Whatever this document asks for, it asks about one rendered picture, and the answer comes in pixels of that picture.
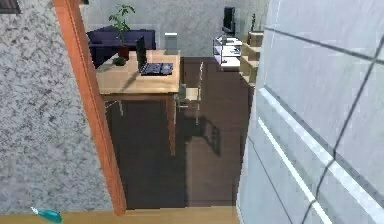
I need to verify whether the black open laptop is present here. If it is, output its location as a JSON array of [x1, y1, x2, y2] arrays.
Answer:
[[135, 35, 174, 77]]

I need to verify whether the light wooden table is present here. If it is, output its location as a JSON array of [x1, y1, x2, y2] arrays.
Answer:
[[95, 49, 182, 157]]

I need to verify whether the white glass shelf stand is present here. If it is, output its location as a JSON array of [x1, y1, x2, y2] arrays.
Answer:
[[213, 33, 243, 68]]

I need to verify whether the light wooden shelf unit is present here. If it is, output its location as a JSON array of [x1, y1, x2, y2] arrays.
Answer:
[[238, 30, 265, 87]]

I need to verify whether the green house plant in pot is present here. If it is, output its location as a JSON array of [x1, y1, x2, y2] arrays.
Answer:
[[108, 4, 137, 61]]

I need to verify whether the dark blue sofa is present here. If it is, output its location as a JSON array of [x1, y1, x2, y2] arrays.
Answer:
[[86, 25, 157, 69]]

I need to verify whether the teal bottle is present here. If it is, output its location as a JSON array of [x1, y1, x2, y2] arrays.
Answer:
[[30, 206, 63, 224]]

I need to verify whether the dark framed picture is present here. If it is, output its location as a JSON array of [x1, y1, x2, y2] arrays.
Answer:
[[0, 0, 22, 15]]

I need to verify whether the pale metal frame chair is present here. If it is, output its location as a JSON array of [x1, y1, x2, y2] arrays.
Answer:
[[175, 61, 205, 126]]

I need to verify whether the orange wooden door frame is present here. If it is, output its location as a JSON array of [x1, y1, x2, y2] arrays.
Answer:
[[52, 0, 128, 216]]

